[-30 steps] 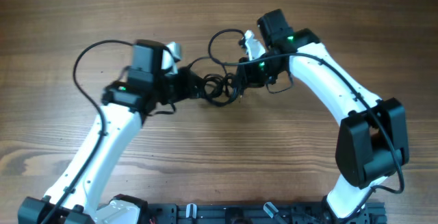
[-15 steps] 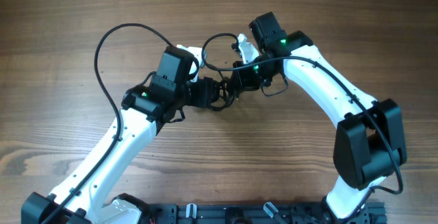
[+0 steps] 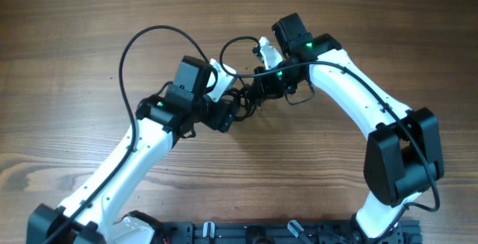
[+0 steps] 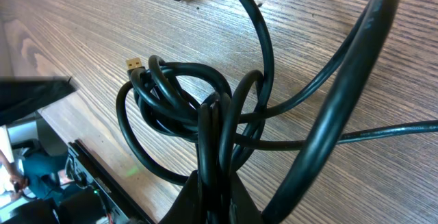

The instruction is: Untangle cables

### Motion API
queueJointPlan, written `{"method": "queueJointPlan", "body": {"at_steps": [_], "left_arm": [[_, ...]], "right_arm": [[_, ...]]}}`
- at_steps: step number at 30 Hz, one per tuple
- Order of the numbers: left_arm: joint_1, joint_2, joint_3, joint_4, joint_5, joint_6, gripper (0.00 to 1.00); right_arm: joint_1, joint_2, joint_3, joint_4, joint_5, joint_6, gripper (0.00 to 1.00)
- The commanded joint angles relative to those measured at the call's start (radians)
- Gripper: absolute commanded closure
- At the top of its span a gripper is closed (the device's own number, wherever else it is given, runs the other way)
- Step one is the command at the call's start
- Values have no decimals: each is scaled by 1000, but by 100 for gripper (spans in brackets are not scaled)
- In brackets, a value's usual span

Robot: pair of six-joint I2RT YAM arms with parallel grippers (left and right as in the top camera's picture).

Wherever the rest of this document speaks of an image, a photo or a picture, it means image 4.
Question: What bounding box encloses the thin black USB cable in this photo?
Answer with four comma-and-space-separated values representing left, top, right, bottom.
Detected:
115, 0, 438, 187

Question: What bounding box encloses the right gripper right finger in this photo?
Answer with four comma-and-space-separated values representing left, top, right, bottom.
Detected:
229, 173, 263, 224

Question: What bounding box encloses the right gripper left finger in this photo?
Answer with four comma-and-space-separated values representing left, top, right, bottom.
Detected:
159, 171, 201, 224

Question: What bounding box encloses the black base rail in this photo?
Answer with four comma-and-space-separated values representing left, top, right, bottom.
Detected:
66, 140, 153, 223

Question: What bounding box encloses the thick black HDMI cable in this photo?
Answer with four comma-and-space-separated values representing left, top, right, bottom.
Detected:
129, 0, 402, 224

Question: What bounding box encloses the person in background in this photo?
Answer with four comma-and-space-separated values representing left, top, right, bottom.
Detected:
1, 151, 76, 205

